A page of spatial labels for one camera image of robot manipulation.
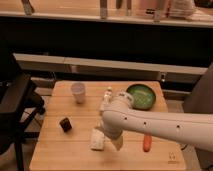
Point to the black office chair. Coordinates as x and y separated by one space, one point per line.
19 103

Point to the white paper cup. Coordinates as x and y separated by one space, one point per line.
78 91

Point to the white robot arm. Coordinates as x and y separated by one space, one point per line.
193 129

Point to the white rectangular sponge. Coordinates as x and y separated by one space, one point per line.
97 140

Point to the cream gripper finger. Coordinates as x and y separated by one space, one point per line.
118 143

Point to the green round bowl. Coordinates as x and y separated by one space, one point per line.
144 96

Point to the white plastic bottle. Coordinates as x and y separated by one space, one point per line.
106 99

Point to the orange carrot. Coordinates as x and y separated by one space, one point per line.
147 143

